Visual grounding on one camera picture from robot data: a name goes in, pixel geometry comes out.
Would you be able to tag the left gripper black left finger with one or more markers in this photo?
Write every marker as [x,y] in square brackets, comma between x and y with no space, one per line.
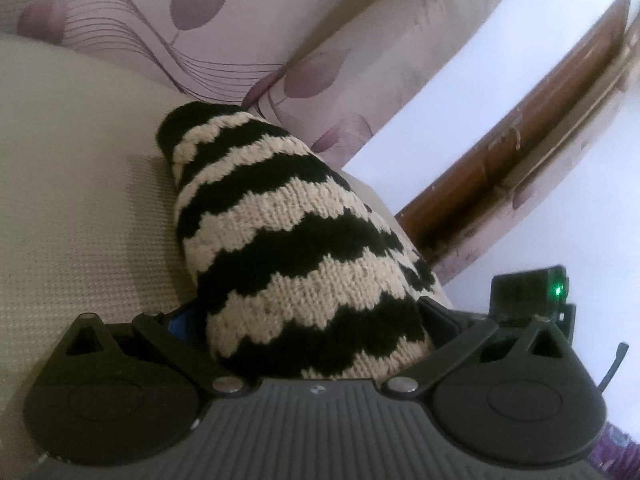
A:
[113,394]

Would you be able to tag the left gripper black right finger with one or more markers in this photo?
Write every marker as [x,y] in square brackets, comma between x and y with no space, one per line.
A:
[510,391]

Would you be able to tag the black white knitted garment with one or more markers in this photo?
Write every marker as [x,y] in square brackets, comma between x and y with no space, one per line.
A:
[296,276]

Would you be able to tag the purple patterned clothing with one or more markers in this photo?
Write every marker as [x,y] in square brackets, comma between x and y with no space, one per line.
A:
[616,455]

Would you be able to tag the black box green light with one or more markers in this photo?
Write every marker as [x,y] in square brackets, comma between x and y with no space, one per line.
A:
[518,297]

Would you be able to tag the cream woven bed mat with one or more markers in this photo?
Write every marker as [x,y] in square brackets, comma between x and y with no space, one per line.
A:
[87,225]

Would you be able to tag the mauve leaf-print curtain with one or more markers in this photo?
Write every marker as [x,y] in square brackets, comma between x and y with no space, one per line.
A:
[333,72]

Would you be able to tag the brown wooden bed frame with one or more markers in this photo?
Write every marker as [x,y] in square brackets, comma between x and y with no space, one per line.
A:
[498,182]

